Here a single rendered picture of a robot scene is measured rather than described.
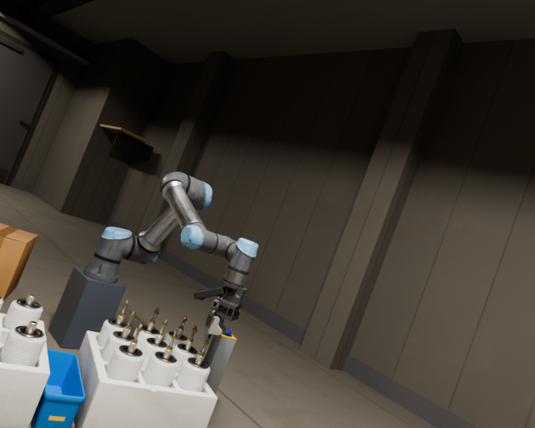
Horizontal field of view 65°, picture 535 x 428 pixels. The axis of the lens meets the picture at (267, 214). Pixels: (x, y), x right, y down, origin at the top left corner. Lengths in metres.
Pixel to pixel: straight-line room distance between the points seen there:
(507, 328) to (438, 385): 0.57
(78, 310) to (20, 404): 0.66
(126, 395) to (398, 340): 2.22
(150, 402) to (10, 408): 0.37
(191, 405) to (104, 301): 0.70
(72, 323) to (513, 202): 2.66
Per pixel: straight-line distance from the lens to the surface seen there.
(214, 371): 1.76
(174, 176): 1.71
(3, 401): 1.38
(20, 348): 1.35
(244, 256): 1.41
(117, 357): 1.41
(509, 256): 3.08
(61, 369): 1.68
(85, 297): 1.95
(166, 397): 1.45
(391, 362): 3.26
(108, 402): 1.41
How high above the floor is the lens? 0.74
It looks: 3 degrees up
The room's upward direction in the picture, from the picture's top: 21 degrees clockwise
